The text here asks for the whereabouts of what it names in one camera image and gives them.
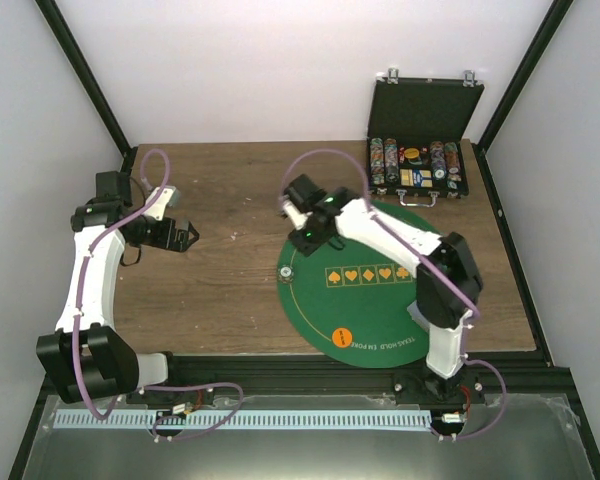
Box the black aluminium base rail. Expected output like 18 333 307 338
44 353 571 406

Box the orange round blind button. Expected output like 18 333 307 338
331 327 353 349

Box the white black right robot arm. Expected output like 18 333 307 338
279 174 483 403

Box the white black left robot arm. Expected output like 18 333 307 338
36 171 199 404

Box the blue patterned card deck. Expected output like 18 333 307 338
407 301 430 332

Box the blue card box in case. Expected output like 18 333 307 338
412 169 433 188

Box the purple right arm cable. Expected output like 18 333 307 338
279 148 508 444

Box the yellow card box in case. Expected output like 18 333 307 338
400 169 414 187

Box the round green poker mat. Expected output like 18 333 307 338
277 202 438 368

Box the light blue slotted cable duct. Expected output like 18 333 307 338
53 409 432 431

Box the black poker chip case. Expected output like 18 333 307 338
366 67 484 207

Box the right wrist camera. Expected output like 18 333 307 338
281 197 308 230

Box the chip row in case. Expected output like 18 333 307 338
369 138 385 185
384 138 399 184
429 141 446 180
444 142 462 190

